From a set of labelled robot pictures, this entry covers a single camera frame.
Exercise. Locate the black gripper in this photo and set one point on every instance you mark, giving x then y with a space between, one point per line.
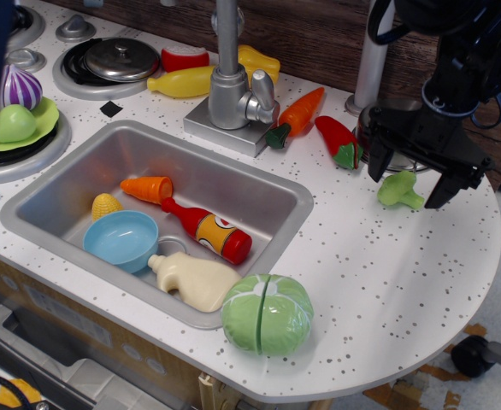
436 141

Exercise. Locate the light green toy broccoli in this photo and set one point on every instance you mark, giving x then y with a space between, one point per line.
399 189

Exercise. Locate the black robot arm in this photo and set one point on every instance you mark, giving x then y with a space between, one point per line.
467 74

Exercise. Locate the light blue plastic bowl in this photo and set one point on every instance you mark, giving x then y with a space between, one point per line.
125 239

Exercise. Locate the stainless steel toy pot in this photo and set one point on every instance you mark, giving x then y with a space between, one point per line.
398 162

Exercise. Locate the red toy chili pepper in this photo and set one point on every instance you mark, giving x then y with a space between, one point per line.
341 143

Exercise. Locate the grey metal pole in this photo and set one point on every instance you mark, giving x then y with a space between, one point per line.
369 77

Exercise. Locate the silver toy faucet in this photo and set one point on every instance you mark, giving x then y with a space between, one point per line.
240 109

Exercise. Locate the black caster wheel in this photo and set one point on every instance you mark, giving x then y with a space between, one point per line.
467 356

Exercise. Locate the red toy ketchup bottle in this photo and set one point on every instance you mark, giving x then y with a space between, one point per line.
213 232

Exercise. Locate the green toy cabbage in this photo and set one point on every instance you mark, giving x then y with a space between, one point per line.
267 314

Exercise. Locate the cream toy mayonnaise bottle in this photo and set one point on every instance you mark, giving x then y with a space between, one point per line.
201 284

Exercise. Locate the yellow toy mustard bottle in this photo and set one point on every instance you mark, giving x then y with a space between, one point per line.
184 83

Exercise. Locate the half orange toy carrot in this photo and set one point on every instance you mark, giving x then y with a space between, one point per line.
153 189

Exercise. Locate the red toy cheese wedge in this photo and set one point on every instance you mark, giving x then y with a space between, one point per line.
175 58

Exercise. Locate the stainless steel pot lid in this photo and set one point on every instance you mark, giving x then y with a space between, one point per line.
122 60

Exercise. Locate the black tape square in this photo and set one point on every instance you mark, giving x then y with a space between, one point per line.
110 109

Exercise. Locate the yellow toy corn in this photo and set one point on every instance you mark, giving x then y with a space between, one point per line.
104 204

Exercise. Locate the silver toy sink basin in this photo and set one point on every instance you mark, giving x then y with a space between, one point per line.
54 211

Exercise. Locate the grey stove knob rear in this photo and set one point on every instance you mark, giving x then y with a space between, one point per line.
75 29

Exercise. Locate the grey stove knob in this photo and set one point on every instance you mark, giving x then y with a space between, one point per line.
75 29
26 59

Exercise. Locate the green plastic plate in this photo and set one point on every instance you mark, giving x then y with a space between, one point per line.
46 115

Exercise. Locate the light green toy pear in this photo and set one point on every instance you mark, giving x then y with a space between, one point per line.
16 123

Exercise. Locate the purple striped toy onion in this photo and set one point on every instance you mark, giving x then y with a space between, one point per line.
19 87

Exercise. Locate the black coil burner front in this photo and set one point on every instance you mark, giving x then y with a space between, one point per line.
37 156

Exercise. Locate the black coil burner rear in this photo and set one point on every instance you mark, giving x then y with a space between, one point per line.
27 26

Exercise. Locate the grey oven door handle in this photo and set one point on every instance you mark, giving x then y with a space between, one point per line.
76 386

